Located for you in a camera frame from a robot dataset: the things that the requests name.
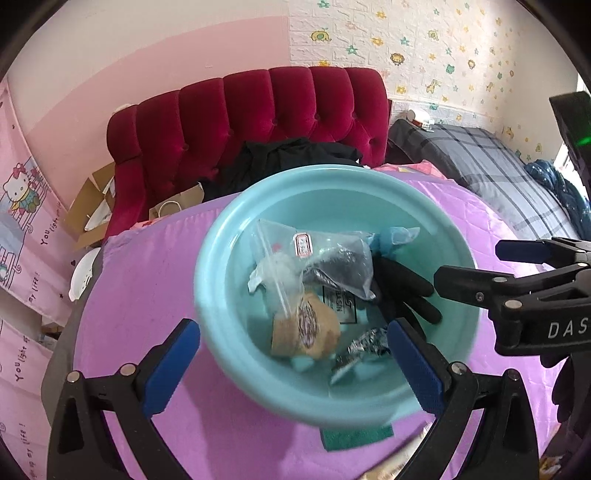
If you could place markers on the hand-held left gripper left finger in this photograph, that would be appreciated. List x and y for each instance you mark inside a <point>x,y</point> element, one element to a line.
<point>171,364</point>

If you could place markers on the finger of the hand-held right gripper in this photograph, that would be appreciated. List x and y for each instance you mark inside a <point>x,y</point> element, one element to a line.
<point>461,279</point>
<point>521,250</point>

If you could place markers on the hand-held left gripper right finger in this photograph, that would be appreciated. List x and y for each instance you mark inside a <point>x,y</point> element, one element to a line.
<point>415,364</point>

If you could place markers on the silver black wrapper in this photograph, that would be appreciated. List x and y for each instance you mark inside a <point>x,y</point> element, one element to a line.
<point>364,346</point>

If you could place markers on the black glove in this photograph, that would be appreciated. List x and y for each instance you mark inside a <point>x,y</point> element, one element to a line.
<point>401,281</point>

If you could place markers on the brown pastry with purple filling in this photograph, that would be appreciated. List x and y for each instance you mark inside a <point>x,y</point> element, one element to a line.
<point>304,327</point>

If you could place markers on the teal plastic basin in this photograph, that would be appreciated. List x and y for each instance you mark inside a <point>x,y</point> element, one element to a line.
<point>231,258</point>

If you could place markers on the clear zip bag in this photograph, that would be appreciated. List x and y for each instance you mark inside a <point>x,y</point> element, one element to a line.
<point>332,249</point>

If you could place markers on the white plastic wrapper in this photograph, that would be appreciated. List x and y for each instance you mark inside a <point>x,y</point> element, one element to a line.
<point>272,272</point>

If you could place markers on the dark blue garment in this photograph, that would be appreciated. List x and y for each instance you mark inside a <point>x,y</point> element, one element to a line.
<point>554,189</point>

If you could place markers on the purple quilted table cover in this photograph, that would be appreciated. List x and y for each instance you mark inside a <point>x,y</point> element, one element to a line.
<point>161,277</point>

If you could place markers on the green scouring cloth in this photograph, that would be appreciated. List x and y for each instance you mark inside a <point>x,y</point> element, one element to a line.
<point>355,436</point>

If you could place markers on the grey plaid bed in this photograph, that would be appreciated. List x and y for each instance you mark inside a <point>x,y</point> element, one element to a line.
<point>480,161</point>

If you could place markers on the pink floral cloth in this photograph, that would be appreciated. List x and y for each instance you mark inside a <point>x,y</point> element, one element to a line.
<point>415,167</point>

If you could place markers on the white plastic lid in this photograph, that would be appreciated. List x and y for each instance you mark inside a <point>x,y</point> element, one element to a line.
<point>83,277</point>

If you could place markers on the pink cartoon cat curtain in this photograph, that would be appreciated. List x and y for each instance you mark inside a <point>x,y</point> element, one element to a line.
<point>23,369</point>
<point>27,207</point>

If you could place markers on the brown paper bag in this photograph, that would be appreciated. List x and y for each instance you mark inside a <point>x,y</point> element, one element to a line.
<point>178,203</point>

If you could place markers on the small white red box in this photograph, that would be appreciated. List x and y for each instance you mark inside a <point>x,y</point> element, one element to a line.
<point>421,121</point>

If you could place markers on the brown cardboard box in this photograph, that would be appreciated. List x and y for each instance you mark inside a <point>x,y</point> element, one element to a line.
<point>83,212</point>

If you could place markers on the black clothing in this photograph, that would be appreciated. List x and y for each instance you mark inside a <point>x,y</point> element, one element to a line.
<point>277,161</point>

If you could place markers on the red velvet tufted sofa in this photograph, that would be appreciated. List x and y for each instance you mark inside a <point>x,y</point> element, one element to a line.
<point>203,120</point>

